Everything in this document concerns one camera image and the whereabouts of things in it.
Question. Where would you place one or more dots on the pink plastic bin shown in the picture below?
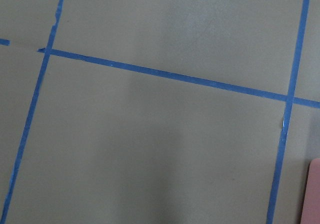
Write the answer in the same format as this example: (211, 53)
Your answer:
(311, 203)

